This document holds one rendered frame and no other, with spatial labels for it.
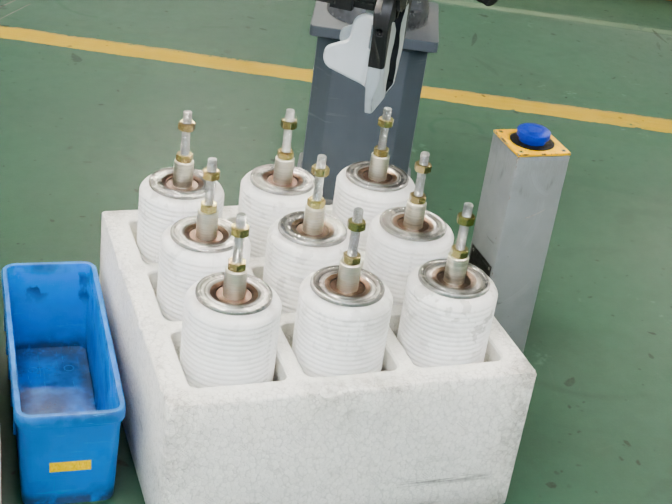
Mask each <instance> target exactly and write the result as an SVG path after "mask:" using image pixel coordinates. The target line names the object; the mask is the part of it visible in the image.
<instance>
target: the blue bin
mask: <svg viewBox="0 0 672 504"><path fill-rule="evenodd" d="M1 281H2V292H3V303H4V331H6V355H8V379H9V380H11V407H13V434H14V435H16V442H17V453H18V464H19V475H20V486H21V496H22V501H23V503H24V504H68V503H80V502H91V501H103V500H108V499H109V498H111V497H112V496H113V493H114V485H115V475H116V465H117V455H118V445H119V435H120V425H121V421H122V420H123V419H124V418H125V413H126V402H125V397H124V393H123V388H122V383H121V379H120V374H119V369H118V365H117V360H116V355H115V351H114V346H113V341H112V337H111V332H110V327H109V323H108V318H107V313H106V309H105V304H104V299H103V295H102V290H101V285H100V281H99V276H98V271H97V268H96V266H95V265H94V264H92V263H90V262H86V261H72V262H40V263H13V264H9V265H6V266H5V267H4V268H2V271H1Z"/></svg>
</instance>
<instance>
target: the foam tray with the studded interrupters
mask: <svg viewBox="0 0 672 504"><path fill-rule="evenodd" d="M137 224H138V210H120V211H104V212H102V220H101V248H100V276H99V281H100V285H101V290H102V295H103V299H104V304H105V309H106V313H107V318H108V323H109V327H110V332H111V337H112V341H113V346H114V351H115V355H116V360H117V365H118V369H119V374H120V379H121V383H122V388H123V393H124V397H125V402H126V413H125V418H124V419H123V420H122V423H123V427H124V430H125V434H126V437H127V441H128V444H129V448H130V451H131V455H132V459H133V462H134V466H135V469H136V473H137V476H138V480H139V483H140V487H141V490H142V494H143V497H144V501H145V504H503V503H505V501H506V497H507V493H508V488H509V484H510V480H511V476H512V472H513V468H514V464H515V460H516V456H517V452H518V448H519V444H520V440H521V436H522V432H523V427H524V423H525V419H526V415H527V411H528V407H529V403H530V399H531V395H532V391H533V387H534V383H535V379H536V375H537V373H536V371H535V369H534V368H533V367H532V365H531V364H530V363H529V362H528V360H527V359H526V358H525V356H524V355H523V354H522V352H521V351H520V350H519V348H518V347H517V346H516V345H515V343H514V342H513V341H512V339H511V338H510V337H509V335H508V334H507V333H506V331H505V330H504V329H503V327H502V326H501V325H500V324H499V322H498V321H497V320H496V318H495V317H494V316H493V321H492V325H491V330H490V335H489V339H488V344H487V348H486V353H485V357H484V362H483V363H472V364H461V365H450V366H439V367H428V368H422V367H418V366H416V365H414V364H413V363H412V361H411V360H410V358H409V357H408V355H407V354H406V352H405V350H404V349H403V347H402V346H401V344H400V342H399V341H398V339H397V334H398V329H399V323H400V317H401V311H402V306H403V305H393V306H392V310H391V317H390V322H389V328H388V333H387V340H386V346H385V351H384V357H383V363H382V369H381V372H373V373H362V374H351V375H340V376H329V377H318V378H313V377H309V376H306V375H305V374H304V373H303V371H302V369H301V367H300V365H299V363H298V361H297V359H296V357H295V355H294V353H293V351H292V341H293V334H294V326H295V317H296V313H281V318H280V325H279V334H278V343H277V352H276V359H275V368H274V376H273V382H263V383H252V384H241V385H230V386H219V387H208V388H194V387H191V386H189V385H188V383H187V380H186V377H185V375H184V372H183V369H182V367H181V364H180V347H181V334H182V322H183V321H168V320H166V319H164V318H163V315H162V312H161V310H160V307H159V304H158V302H157V299H156V298H157V297H156V296H157V281H158V266H159V265H158V264H159V263H146V262H143V261H142V258H141V256H140V253H139V250H138V247H137Z"/></svg>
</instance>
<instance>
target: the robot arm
mask: <svg viewBox="0 0 672 504"><path fill-rule="evenodd" d="M316 1H321V2H326V3H327V10H328V12H329V13H330V14H331V15H332V16H333V17H335V18H337V19H338V20H340V21H343V22H345V23H348V24H351V25H348V26H345V27H343V28H342V29H341V32H340V41H339V42H335V43H331V44H329V45H327V46H326V48H325V50H324V54H323V59H324V62H325V64H326V65H327V66H328V67H329V68H331V69H332V70H334V71H336V72H338V73H340V74H342V75H344V76H346V77H348V78H350V79H352V80H354V81H356V82H358V83H360V84H362V85H363V86H364V87H365V113H369V114H370V113H372V112H373V111H374V110H375V108H376V107H377V106H378V105H379V104H380V102H381V101H382V100H383V99H384V97H385V94H386V92H387V91H388V90H389V89H390V88H391V87H392V85H393V84H394V81H395V77H396V73H397V69H398V65H399V61H400V56H401V52H402V47H403V42H404V40H405V35H406V31H410V30H415V29H418V28H421V27H423V26H424V25H425V24H426V23H427V19H428V12H429V2H428V0H316ZM477 1H478V2H481V3H483V4H484V5H486V6H492V5H494V4H495V3H496V2H497V1H498V0H477Z"/></svg>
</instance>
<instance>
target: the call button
mask: <svg viewBox="0 0 672 504"><path fill-rule="evenodd" d="M516 133H517V135H518V136H519V140H520V141H521V142H522V143H524V144H527V145H530V146H543V145H545V143H546V142H547V141H549V140H550V137H551V132H550V130H549V129H547V128H546V127H544V126H542V125H539V124H535V123H524V124H521V125H519V126H518V128H517V132H516Z"/></svg>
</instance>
